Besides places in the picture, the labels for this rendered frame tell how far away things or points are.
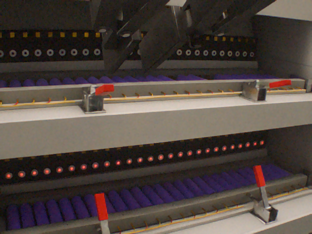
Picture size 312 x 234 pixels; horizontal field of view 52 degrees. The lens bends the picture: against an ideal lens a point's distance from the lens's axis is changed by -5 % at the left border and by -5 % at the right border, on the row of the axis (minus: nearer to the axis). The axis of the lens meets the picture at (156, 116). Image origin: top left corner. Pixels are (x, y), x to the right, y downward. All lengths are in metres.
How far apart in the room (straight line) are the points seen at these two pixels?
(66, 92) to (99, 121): 0.07
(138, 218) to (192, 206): 0.09
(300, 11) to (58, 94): 0.46
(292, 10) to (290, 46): 0.11
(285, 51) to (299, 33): 0.05
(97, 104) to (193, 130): 0.14
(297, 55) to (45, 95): 0.51
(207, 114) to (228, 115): 0.04
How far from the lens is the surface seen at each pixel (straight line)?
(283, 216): 0.60
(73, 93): 0.46
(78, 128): 0.41
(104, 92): 0.36
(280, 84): 0.51
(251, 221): 0.57
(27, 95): 0.45
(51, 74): 0.56
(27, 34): 0.58
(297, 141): 0.75
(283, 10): 0.64
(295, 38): 0.74
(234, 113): 0.51
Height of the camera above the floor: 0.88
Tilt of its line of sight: 2 degrees up
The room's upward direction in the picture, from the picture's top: 6 degrees counter-clockwise
